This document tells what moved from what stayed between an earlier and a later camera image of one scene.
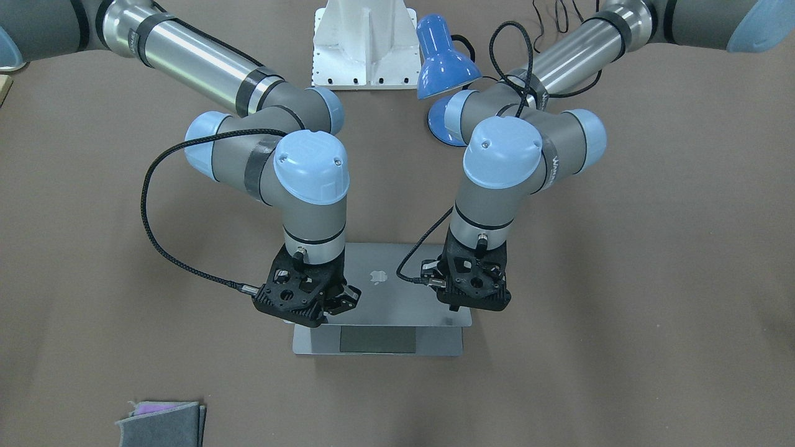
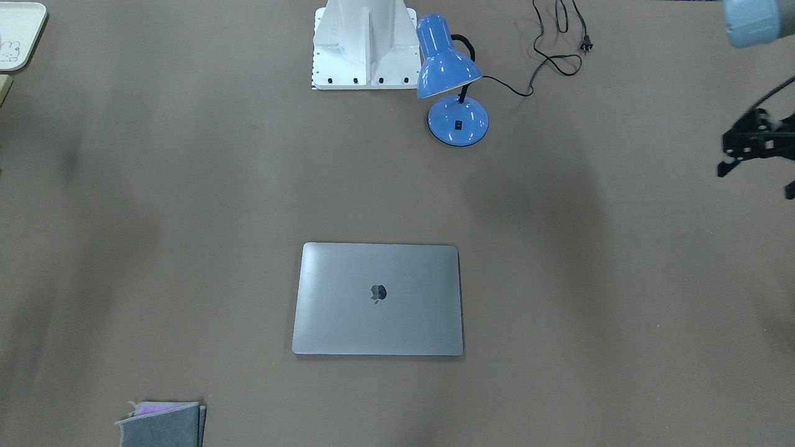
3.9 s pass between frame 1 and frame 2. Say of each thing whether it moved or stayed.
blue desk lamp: stayed
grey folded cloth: stayed
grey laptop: stayed
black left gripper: moved
